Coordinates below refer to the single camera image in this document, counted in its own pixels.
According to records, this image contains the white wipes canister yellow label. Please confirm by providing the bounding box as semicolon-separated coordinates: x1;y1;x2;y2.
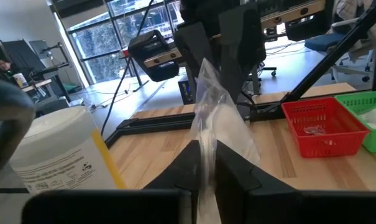
8;105;127;195

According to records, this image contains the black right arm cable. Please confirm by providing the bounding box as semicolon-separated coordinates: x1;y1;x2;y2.
99;0;156;136

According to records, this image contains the person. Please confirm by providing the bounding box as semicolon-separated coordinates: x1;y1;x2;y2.
0;57;14;78

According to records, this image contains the black partition panel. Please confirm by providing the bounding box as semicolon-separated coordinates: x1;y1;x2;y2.
0;39;38;74

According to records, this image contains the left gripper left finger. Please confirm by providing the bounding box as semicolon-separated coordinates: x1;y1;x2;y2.
144;139;201;224

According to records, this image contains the green plastic basket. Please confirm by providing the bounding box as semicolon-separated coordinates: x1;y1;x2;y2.
334;89;376;154

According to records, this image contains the white office chair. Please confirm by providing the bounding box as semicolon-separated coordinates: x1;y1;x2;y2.
329;0;376;83

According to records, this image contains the black chair wheel base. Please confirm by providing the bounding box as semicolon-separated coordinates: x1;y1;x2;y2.
258;66;278;78

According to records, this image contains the red plastic basket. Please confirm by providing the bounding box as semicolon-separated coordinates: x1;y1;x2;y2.
280;96;370;159

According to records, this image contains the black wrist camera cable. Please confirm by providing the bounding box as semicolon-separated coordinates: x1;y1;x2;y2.
0;77;37;188

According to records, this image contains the white paper cup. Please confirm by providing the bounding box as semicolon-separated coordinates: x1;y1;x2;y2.
12;72;29;89

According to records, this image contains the cotton swab bag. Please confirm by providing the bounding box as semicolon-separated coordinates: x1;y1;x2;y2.
360;101;376;130
190;57;262;224

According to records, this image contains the wooden desk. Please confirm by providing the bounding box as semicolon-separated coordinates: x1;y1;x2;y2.
19;78;53;93

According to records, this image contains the black articulated stand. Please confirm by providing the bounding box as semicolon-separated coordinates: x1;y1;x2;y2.
40;42;71;70

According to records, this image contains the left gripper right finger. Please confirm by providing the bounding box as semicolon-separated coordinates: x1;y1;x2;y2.
214;139;300;224

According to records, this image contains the black computer box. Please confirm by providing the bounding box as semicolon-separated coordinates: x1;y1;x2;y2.
177;73;197;106

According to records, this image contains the window with black frames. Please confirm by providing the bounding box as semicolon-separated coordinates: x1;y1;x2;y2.
52;0;188;85

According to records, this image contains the black aluminium table frame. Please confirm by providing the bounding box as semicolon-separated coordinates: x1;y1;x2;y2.
104;0;376;149

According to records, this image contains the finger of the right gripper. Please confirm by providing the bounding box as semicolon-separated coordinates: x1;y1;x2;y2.
218;2;267;105
174;21;214;80

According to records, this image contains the silver nail clipper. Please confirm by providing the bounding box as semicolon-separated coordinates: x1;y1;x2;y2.
301;123;331;147

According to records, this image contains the blue cushioned office chair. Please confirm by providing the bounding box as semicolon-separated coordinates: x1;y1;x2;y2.
304;30;347;53

